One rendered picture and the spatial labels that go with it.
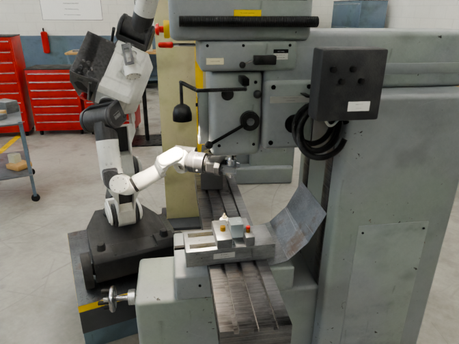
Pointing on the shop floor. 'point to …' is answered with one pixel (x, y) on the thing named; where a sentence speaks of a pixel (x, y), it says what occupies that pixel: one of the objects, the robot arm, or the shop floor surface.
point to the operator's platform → (123, 321)
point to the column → (382, 216)
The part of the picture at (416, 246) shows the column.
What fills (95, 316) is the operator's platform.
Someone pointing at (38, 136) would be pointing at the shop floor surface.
